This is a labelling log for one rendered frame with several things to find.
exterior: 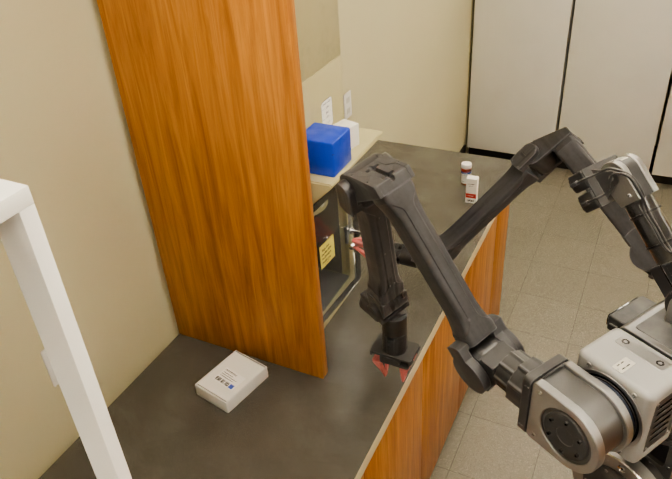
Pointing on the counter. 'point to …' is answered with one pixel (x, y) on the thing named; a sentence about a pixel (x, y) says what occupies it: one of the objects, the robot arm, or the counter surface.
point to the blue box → (328, 148)
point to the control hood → (346, 165)
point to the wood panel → (222, 155)
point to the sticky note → (327, 251)
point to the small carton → (351, 130)
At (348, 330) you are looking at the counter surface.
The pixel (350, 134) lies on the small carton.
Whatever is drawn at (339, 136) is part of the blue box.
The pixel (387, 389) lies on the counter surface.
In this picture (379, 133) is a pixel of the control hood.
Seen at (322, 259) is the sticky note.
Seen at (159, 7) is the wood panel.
